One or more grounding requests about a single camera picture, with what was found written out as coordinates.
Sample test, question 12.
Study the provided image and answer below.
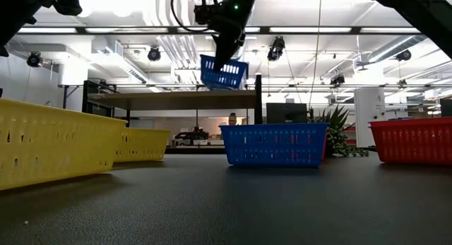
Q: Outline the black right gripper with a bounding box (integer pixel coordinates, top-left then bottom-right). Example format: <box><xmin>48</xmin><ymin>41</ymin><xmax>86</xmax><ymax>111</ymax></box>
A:
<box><xmin>211</xmin><ymin>0</ymin><xmax>261</xmax><ymax>73</ymax></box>

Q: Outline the blue plastic slotted basket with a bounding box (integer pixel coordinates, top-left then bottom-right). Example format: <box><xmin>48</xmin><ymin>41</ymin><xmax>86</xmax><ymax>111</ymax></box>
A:
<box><xmin>199</xmin><ymin>54</ymin><xmax>249</xmax><ymax>91</ymax></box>
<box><xmin>218</xmin><ymin>122</ymin><xmax>331</xmax><ymax>168</ymax></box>

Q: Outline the yellow plastic slotted basket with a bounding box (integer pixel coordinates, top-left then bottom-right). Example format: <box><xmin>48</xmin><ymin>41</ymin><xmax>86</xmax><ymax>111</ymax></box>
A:
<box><xmin>113</xmin><ymin>127</ymin><xmax>172</xmax><ymax>164</ymax></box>
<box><xmin>0</xmin><ymin>97</ymin><xmax>129</xmax><ymax>192</ymax></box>

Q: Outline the red plastic slotted basket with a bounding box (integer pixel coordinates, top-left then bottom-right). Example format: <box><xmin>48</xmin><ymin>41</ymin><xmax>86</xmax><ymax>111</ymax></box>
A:
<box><xmin>368</xmin><ymin>116</ymin><xmax>452</xmax><ymax>167</ymax></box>
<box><xmin>320</xmin><ymin>127</ymin><xmax>329</xmax><ymax>161</ymax></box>

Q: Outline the black computer monitor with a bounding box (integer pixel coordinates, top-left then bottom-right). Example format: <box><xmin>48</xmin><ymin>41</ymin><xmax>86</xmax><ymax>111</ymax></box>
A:
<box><xmin>266</xmin><ymin>102</ymin><xmax>309</xmax><ymax>125</ymax></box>
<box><xmin>439</xmin><ymin>97</ymin><xmax>452</xmax><ymax>118</ymax></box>

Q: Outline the black background machine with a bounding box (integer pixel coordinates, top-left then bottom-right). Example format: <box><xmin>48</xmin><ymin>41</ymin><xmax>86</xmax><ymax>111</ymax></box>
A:
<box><xmin>174</xmin><ymin>126</ymin><xmax>210</xmax><ymax>142</ymax></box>

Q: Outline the artificial succulent plant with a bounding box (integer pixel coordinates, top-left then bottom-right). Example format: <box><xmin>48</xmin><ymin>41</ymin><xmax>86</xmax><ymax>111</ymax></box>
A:
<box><xmin>308</xmin><ymin>104</ymin><xmax>370</xmax><ymax>158</ymax></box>

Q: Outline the black overhead light bar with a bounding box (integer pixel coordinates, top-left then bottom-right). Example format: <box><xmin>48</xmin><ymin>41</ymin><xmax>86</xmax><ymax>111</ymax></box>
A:
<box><xmin>16</xmin><ymin>25</ymin><xmax>423</xmax><ymax>36</ymax></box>

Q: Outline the black table mat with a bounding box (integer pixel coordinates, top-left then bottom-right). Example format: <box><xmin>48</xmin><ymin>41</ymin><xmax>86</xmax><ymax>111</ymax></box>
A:
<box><xmin>0</xmin><ymin>151</ymin><xmax>452</xmax><ymax>245</ymax></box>

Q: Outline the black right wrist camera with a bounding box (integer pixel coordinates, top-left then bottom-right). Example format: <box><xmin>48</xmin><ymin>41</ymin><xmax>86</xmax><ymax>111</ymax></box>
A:
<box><xmin>193</xmin><ymin>3</ymin><xmax>223</xmax><ymax>27</ymax></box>

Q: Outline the wooden shelf black frame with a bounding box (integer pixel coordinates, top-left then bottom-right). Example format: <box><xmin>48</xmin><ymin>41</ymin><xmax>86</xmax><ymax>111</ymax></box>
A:
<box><xmin>82</xmin><ymin>73</ymin><xmax>264</xmax><ymax>129</ymax></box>

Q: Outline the black aluminium table frame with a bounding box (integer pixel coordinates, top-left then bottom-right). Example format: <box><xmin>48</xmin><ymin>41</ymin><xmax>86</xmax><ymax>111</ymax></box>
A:
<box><xmin>165</xmin><ymin>147</ymin><xmax>227</xmax><ymax>155</ymax></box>

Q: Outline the silver ventilation duct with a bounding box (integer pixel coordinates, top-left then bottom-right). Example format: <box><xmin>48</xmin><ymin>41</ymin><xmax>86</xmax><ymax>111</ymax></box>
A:
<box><xmin>356</xmin><ymin>34</ymin><xmax>429</xmax><ymax>68</ymax></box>

